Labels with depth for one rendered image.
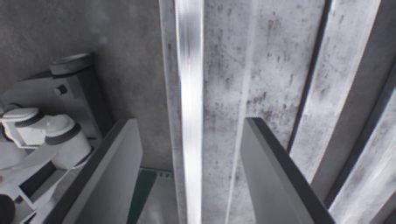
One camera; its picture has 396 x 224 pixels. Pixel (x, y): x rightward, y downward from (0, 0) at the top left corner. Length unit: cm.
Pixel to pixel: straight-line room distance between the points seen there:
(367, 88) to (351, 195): 13
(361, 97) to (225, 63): 13
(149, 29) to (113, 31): 19
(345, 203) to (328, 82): 17
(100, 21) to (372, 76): 105
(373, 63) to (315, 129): 8
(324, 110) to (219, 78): 10
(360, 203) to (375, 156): 8
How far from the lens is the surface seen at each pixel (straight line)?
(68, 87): 106
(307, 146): 23
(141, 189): 136
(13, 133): 133
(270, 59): 18
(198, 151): 18
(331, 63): 19
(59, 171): 91
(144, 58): 104
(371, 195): 31
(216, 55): 18
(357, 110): 24
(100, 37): 112
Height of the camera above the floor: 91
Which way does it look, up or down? 58 degrees down
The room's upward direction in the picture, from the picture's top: 162 degrees counter-clockwise
